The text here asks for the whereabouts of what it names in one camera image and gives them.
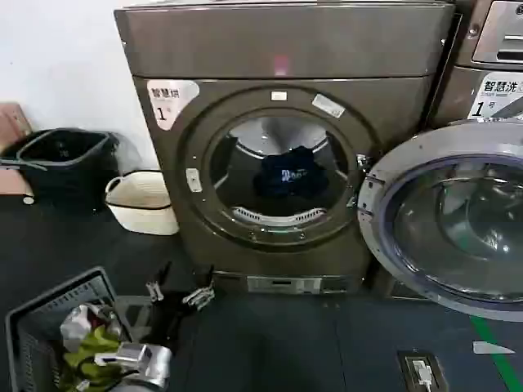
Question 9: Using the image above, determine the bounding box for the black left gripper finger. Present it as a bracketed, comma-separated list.
[146, 261, 173, 304]
[181, 264, 217, 312]

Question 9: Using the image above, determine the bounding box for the black plastic bin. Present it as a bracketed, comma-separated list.
[0, 127, 120, 210]

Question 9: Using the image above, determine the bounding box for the white handled basket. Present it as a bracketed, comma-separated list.
[104, 170, 180, 237]

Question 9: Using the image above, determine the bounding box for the green floor tape strip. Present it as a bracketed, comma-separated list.
[467, 314, 523, 392]

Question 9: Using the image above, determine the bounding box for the white and red cloth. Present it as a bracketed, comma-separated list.
[60, 301, 118, 354]

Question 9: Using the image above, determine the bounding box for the grey front-load dryer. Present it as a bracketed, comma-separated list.
[114, 0, 465, 296]

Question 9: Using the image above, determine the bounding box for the white floor tape piece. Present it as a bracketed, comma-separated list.
[472, 340, 512, 356]

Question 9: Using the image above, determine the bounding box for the grey machine with drawer panel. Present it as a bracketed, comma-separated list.
[424, 0, 523, 132]

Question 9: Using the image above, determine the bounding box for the green cloth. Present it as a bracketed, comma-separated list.
[63, 324, 123, 381]

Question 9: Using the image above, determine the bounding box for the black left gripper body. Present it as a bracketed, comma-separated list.
[154, 288, 198, 350]

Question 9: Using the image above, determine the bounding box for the pink brown board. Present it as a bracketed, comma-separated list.
[0, 101, 34, 198]

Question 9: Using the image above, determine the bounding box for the grey slatted laundry basket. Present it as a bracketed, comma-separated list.
[3, 266, 136, 392]

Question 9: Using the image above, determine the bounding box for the round glass dryer door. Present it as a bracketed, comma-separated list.
[356, 119, 523, 323]

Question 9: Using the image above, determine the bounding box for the dark blue printed garment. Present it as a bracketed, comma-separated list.
[252, 145, 330, 202]

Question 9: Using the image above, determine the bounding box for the floor socket with plug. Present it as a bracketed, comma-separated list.
[397, 348, 445, 392]

